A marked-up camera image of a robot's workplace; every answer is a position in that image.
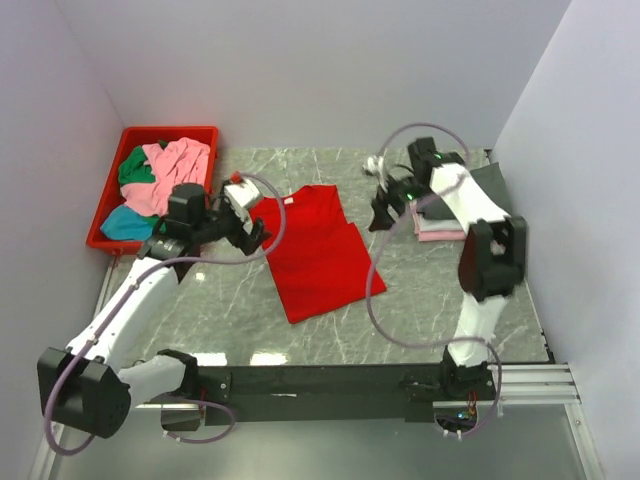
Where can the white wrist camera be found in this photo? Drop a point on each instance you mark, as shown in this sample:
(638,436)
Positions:
(243,196)
(375,166)

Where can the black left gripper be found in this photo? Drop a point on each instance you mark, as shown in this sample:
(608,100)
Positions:
(251,243)

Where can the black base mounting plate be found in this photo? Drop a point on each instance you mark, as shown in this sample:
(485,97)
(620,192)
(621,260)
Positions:
(340,392)

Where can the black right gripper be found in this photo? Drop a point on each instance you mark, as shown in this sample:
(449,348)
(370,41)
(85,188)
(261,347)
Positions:
(382,221)

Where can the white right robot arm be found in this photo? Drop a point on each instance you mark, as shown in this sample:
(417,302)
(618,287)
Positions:
(492,262)

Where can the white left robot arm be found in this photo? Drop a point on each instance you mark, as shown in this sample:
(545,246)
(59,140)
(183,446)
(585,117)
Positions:
(159,268)

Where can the red t-shirt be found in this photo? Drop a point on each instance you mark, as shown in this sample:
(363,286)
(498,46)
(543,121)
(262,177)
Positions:
(321,263)

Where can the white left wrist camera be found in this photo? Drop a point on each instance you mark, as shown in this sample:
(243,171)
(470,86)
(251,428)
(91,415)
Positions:
(243,196)

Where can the aluminium frame rail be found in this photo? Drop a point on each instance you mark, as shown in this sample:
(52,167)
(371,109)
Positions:
(183,382)

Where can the crumpled teal t-shirt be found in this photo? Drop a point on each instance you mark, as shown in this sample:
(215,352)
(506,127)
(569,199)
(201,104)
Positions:
(124,224)

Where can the crumpled pink t-shirt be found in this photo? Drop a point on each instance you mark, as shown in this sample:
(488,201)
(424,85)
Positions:
(188,160)

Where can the red plastic bin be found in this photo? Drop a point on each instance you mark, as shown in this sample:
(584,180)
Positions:
(111,198)

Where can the folded pink t-shirt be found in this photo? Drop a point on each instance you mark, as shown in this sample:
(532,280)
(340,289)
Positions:
(437,236)

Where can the crumpled green t-shirt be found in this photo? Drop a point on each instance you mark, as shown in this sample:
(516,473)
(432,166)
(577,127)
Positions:
(143,180)

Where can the folded white t-shirt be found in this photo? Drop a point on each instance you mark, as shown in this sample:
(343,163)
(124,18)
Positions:
(429,225)

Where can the folded dark grey t-shirt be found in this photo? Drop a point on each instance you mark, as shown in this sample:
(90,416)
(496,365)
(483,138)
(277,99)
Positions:
(466,196)

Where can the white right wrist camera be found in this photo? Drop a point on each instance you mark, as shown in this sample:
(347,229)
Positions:
(375,166)

